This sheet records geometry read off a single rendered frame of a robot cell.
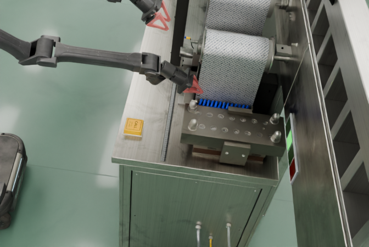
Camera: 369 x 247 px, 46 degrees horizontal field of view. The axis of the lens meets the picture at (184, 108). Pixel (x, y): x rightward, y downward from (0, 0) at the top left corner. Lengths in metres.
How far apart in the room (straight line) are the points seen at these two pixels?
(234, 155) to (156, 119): 0.38
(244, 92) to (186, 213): 0.62
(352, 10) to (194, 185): 0.93
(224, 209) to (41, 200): 1.20
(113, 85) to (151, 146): 1.59
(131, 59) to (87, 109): 1.54
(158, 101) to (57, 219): 1.04
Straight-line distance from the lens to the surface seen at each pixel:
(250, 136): 1.66
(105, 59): 1.59
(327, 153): 1.15
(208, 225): 2.05
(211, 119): 1.68
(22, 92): 3.29
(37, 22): 3.93
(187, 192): 1.83
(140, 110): 1.86
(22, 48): 1.63
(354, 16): 1.24
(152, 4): 1.55
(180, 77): 1.66
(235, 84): 1.70
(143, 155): 1.70
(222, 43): 1.60
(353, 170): 1.02
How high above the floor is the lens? 2.25
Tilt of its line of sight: 46 degrees down
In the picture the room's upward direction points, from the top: 9 degrees clockwise
